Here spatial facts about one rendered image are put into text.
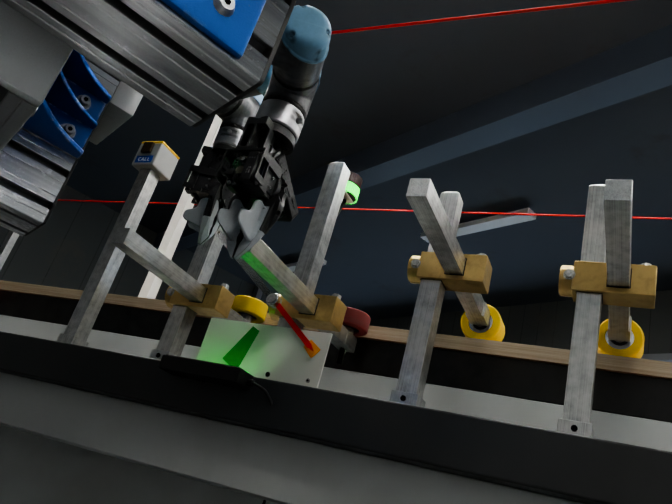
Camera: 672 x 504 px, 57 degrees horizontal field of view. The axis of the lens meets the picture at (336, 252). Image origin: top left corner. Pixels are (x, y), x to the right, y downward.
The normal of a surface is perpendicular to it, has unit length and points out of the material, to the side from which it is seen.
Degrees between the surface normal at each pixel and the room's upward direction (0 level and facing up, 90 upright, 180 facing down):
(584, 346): 90
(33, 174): 90
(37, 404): 90
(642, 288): 90
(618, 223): 180
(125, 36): 180
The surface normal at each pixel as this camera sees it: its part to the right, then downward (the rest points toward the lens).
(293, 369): -0.37, -0.48
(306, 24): 0.22, -0.36
